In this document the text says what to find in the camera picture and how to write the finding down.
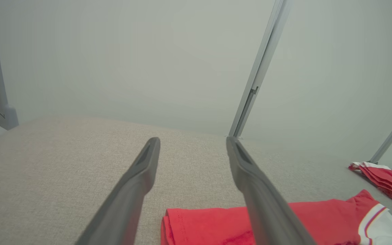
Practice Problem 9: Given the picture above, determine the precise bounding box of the red garment with white band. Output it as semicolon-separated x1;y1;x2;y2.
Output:
348;161;392;207

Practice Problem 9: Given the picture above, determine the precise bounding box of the red jersey with printed lettering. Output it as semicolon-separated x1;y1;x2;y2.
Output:
160;189;392;245

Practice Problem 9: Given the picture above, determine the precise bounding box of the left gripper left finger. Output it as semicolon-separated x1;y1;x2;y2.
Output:
75;137;161;245

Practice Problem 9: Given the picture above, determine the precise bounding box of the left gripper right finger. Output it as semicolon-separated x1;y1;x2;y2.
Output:
226;136;317;245

